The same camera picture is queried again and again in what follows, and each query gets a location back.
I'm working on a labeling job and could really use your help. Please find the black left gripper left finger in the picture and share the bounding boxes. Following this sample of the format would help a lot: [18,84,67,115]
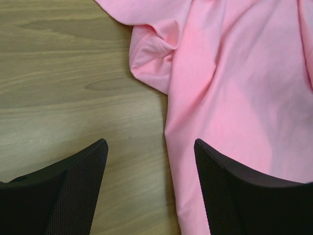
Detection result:
[0,139,108,235]

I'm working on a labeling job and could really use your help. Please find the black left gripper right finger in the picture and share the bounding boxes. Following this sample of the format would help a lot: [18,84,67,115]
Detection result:
[194,139,313,235]

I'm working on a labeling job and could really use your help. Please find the pink t shirt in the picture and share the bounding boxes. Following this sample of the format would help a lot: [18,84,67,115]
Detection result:
[98,0,313,235]

